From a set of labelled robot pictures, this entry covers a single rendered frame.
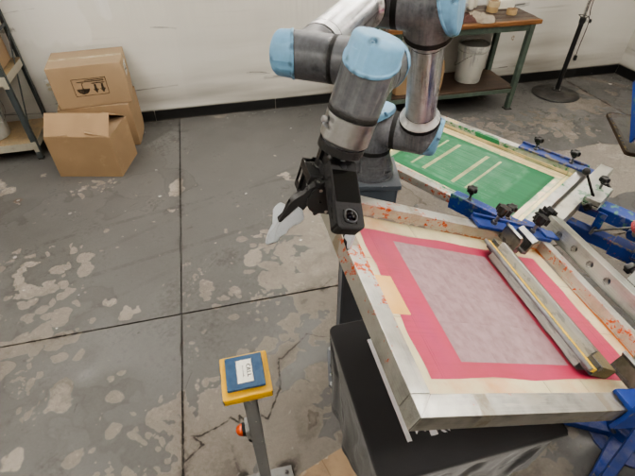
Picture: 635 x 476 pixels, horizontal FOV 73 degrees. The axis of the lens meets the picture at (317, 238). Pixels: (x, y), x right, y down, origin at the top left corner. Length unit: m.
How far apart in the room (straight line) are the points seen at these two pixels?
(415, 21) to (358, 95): 0.48
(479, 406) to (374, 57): 0.53
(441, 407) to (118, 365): 2.07
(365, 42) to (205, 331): 2.15
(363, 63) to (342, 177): 0.16
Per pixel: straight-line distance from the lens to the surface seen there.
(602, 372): 1.11
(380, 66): 0.59
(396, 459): 1.13
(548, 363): 1.04
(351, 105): 0.60
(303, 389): 2.28
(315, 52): 0.72
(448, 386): 0.79
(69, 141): 3.97
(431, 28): 1.06
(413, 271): 0.99
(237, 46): 4.55
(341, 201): 0.62
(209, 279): 2.82
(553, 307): 1.13
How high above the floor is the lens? 1.99
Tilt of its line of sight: 41 degrees down
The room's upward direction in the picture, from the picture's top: straight up
